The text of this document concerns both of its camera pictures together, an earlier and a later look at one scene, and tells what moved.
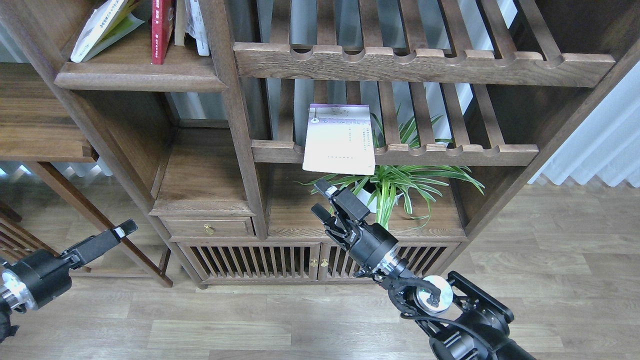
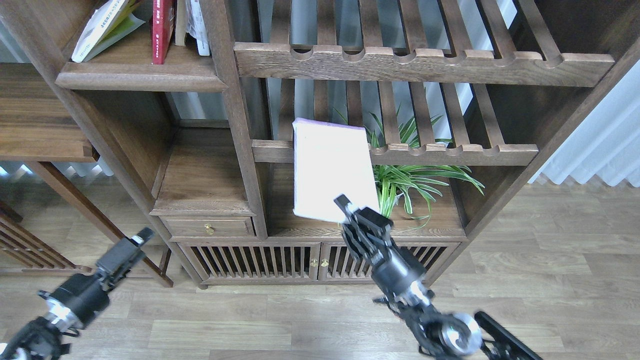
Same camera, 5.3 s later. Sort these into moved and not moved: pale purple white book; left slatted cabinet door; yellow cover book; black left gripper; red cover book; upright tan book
Moved: black left gripper; pale purple white book
Not moved: red cover book; left slatted cabinet door; upright tan book; yellow cover book
